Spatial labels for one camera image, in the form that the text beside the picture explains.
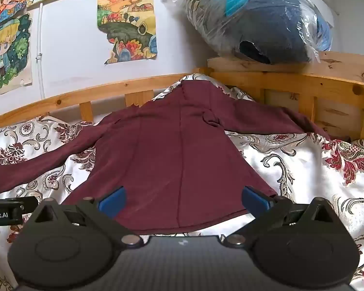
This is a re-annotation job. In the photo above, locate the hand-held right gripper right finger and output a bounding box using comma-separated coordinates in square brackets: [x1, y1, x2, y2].
[221, 186, 335, 248]

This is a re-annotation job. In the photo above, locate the floral satin blanket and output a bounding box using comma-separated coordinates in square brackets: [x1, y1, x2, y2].
[0, 73, 364, 291]

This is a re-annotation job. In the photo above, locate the clear plastic bag of clothes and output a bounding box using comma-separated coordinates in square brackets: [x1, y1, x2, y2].
[183, 0, 334, 65]

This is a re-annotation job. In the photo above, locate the maroon long-sleeved shirt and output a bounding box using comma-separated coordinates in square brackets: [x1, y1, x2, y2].
[0, 80, 332, 236]

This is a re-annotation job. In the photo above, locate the wooden bed frame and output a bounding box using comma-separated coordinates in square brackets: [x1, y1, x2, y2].
[0, 51, 364, 141]

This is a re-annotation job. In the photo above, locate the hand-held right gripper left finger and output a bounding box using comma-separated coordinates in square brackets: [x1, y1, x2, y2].
[33, 186, 144, 248]

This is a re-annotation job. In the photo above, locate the blonde cartoon figure wall poster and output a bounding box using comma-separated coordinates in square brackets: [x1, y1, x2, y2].
[0, 13, 34, 98]

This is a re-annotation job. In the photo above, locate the landscape drawing wall poster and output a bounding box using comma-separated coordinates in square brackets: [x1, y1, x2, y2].
[97, 0, 158, 65]

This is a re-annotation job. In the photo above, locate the white wall pipe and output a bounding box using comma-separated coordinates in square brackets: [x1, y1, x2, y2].
[36, 2, 47, 99]

